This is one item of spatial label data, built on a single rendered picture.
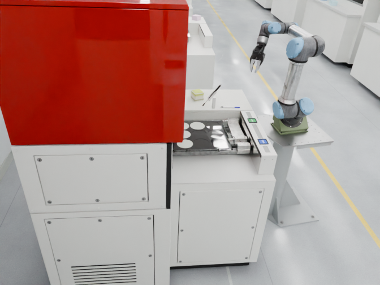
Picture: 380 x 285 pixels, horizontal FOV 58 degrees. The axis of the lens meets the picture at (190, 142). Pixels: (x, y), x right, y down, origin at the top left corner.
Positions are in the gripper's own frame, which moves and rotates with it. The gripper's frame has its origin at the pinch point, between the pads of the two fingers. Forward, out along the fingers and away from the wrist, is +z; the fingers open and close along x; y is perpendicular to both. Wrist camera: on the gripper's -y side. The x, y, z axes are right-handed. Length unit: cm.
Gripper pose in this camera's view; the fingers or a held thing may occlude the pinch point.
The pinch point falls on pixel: (253, 70)
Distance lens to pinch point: 254.8
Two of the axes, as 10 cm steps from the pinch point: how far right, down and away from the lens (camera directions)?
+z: -2.5, 9.6, 1.6
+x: -8.8, -2.9, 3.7
